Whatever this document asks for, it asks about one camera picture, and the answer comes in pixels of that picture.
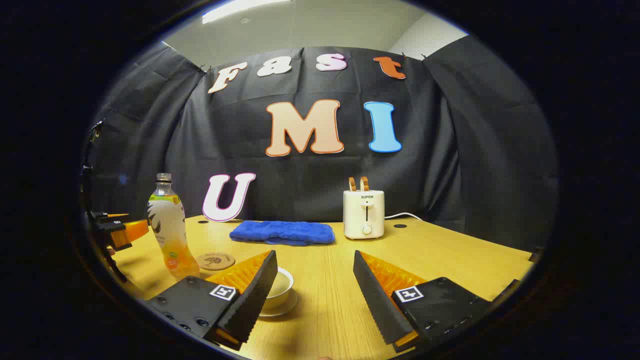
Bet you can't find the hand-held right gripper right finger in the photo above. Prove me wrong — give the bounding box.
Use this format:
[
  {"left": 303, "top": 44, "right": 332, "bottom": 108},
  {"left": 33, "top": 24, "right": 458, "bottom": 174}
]
[{"left": 353, "top": 250, "right": 493, "bottom": 353}]

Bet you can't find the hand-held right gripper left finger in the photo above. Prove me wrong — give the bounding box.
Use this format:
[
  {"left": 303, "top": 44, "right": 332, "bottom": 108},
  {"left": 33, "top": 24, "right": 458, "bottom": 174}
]
[{"left": 145, "top": 250, "right": 279, "bottom": 351}]

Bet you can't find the white ceramic teacup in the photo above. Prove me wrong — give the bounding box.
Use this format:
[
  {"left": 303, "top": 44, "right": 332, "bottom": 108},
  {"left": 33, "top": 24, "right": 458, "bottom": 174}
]
[{"left": 262, "top": 267, "right": 295, "bottom": 310}]

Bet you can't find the clear orange water bottle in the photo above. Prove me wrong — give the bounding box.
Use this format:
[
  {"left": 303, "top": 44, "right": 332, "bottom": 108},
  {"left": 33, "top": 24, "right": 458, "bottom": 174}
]
[{"left": 147, "top": 173, "right": 201, "bottom": 281}]

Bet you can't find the round cork coaster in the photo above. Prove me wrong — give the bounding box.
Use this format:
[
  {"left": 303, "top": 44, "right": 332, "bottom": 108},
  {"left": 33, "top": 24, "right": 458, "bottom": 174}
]
[{"left": 196, "top": 252, "right": 236, "bottom": 271}]

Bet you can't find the white saucer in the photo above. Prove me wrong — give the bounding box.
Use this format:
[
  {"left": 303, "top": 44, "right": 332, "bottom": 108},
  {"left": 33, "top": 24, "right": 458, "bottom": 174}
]
[{"left": 259, "top": 289, "right": 299, "bottom": 318}]

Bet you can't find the blue towel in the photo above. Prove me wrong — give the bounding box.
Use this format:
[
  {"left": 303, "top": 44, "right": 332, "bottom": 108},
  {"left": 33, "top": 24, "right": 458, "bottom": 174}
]
[{"left": 229, "top": 220, "right": 336, "bottom": 247}]

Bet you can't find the white toaster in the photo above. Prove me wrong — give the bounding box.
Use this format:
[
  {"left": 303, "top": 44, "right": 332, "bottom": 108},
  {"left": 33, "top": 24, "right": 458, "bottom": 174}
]
[{"left": 343, "top": 189, "right": 385, "bottom": 240}]

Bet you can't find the black backdrop cloth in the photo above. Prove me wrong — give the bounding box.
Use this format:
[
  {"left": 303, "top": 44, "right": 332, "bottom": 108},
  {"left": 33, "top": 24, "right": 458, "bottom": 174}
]
[{"left": 82, "top": 36, "right": 558, "bottom": 251}]

